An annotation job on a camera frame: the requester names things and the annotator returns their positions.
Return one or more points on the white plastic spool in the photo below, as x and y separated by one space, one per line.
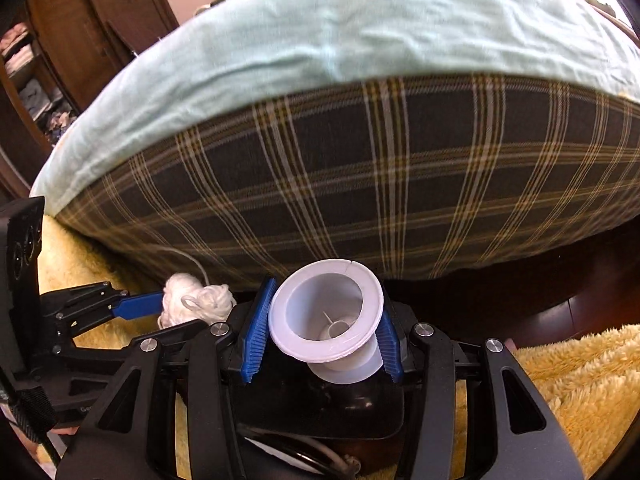
295 320

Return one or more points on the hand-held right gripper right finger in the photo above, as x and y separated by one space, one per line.
391 355

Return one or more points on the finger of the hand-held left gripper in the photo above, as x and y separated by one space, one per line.
90 360
140 305

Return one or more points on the white yarn ball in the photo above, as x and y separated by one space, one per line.
215 300

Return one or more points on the dark plaid mattress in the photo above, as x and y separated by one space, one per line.
350 185

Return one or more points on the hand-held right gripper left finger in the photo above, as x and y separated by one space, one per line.
257 332

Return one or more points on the dark wooden bed frame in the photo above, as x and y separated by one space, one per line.
500 310

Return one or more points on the yellow fluffy rug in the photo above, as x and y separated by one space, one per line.
590 375

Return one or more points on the folded clothes on shelves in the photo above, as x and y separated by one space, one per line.
35 95

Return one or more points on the brown wooden wardrobe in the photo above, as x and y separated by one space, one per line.
100 20

